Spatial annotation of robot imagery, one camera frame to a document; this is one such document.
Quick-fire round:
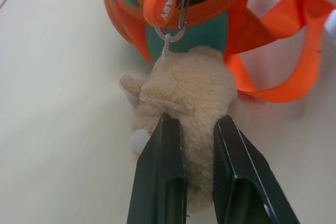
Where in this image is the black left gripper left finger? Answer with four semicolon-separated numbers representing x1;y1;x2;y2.
127;113;187;224

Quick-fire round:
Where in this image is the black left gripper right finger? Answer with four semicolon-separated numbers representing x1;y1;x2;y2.
212;115;301;224

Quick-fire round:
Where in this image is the beige plush toy keychain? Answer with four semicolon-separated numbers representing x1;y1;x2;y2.
120;46;250;214

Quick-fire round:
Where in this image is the orange and teal backpack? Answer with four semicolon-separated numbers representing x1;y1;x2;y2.
96;0;336;104

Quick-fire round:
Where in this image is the silver carabiner clip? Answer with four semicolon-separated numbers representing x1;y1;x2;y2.
154;0;198;44

